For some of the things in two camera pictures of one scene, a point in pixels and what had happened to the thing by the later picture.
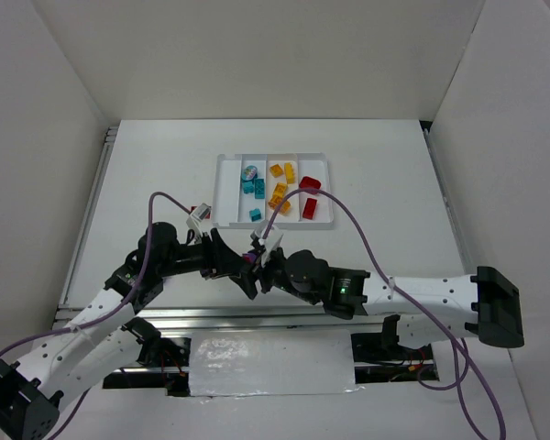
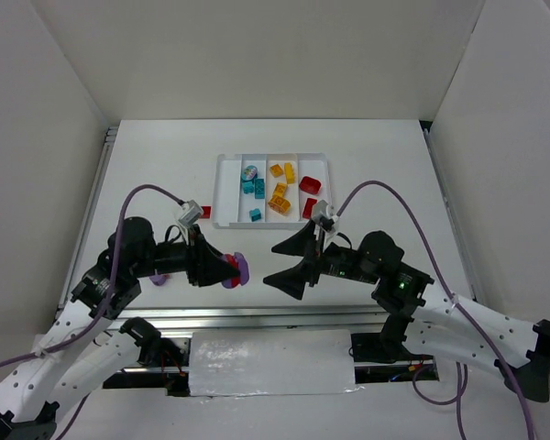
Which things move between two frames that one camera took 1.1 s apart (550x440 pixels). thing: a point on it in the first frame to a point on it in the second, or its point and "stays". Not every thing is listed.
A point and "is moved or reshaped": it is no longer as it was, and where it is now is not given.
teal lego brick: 255,214 stays
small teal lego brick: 259,188 stays
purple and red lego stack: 249,258 is moved or reshaped
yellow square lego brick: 276,170 stays
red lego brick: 310,208 stays
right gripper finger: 266,276 to 294,279
